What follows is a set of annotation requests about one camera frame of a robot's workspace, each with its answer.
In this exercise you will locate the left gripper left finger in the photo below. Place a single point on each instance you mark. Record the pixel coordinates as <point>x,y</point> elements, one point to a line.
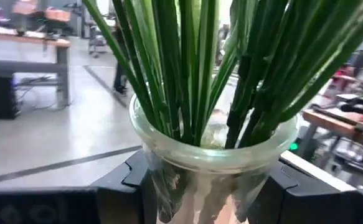
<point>115,199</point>

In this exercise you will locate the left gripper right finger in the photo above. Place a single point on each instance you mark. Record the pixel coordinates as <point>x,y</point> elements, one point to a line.
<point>299,202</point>

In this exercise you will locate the clear glass vase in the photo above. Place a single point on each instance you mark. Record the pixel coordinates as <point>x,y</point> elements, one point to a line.
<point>212,161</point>

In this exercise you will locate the black computer green light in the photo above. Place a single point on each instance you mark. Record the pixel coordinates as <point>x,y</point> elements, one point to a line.
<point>294,146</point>

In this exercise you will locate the wooden robot station table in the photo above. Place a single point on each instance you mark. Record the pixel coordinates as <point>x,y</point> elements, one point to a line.
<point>340,124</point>

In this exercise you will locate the person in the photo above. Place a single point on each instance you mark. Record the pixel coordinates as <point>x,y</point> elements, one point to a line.
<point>119,74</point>

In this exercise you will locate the grey metal bench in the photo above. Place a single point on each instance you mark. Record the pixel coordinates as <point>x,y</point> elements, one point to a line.
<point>61,71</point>

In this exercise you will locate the wooden workbench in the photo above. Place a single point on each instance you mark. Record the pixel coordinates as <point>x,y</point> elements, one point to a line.
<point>25,37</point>

